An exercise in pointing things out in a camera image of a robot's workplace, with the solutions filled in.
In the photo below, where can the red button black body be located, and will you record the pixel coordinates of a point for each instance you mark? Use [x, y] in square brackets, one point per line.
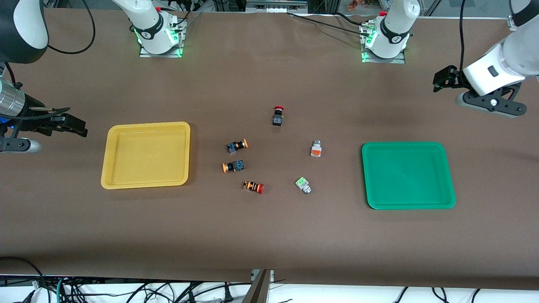
[277, 120]

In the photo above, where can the green plastic tray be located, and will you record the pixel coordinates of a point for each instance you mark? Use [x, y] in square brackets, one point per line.
[408, 176]

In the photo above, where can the yellow plastic tray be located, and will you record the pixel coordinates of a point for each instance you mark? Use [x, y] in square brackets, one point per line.
[147, 155]

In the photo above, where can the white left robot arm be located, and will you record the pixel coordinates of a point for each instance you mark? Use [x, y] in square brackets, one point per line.
[396, 29]

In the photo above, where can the yellow push button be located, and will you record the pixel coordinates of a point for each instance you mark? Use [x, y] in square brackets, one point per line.
[233, 166]
[236, 146]

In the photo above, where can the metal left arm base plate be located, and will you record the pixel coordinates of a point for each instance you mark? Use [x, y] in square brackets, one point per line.
[387, 61]

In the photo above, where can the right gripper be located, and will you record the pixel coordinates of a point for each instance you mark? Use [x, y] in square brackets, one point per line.
[37, 115]

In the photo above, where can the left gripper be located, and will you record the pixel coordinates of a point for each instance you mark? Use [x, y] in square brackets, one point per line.
[452, 77]

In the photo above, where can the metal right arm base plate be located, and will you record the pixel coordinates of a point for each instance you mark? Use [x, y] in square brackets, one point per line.
[147, 54]

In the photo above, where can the white switch green face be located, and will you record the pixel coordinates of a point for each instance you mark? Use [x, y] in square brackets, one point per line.
[302, 184]

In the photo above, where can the red button orange body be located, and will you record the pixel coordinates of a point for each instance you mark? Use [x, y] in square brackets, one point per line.
[252, 187]

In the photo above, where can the grey metal bracket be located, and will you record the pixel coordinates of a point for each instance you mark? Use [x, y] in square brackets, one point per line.
[269, 274]

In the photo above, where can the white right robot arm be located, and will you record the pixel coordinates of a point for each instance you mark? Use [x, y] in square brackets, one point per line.
[151, 25]

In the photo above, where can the aluminium table corner bracket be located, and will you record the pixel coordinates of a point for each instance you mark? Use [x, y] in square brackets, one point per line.
[512, 23]

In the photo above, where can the white switch orange face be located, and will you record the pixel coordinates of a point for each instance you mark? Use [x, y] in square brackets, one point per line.
[316, 150]

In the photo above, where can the grey power strip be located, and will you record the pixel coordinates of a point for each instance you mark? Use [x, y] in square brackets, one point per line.
[276, 5]

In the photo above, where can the brown table leg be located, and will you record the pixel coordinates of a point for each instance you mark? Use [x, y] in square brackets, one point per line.
[259, 292]

